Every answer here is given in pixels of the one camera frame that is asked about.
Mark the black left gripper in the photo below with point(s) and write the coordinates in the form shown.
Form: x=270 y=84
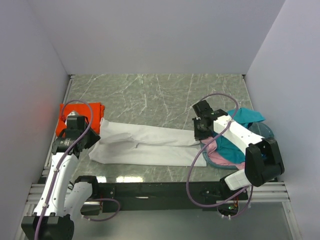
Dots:
x=94 y=137

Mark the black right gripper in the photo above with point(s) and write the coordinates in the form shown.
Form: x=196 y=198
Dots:
x=197 y=135

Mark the white t shirt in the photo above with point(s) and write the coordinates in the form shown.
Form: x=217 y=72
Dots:
x=133 y=144

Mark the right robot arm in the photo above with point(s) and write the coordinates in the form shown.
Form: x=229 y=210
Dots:
x=262 y=157

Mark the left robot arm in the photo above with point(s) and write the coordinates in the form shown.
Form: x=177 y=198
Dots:
x=56 y=211

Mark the folded orange t shirt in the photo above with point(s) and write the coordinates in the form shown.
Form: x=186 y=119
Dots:
x=83 y=110

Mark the pink t shirt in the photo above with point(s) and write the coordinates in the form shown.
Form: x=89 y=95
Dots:
x=215 y=160

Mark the teal t shirt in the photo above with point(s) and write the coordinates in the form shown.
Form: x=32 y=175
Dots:
x=236 y=136

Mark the teal plastic basket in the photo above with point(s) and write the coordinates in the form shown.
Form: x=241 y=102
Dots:
x=230 y=152

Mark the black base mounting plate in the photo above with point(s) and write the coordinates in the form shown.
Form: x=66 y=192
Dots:
x=100 y=204

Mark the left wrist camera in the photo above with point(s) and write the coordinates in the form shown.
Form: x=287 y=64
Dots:
x=72 y=113

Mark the aluminium extrusion rail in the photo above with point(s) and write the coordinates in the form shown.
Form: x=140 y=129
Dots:
x=270 y=192

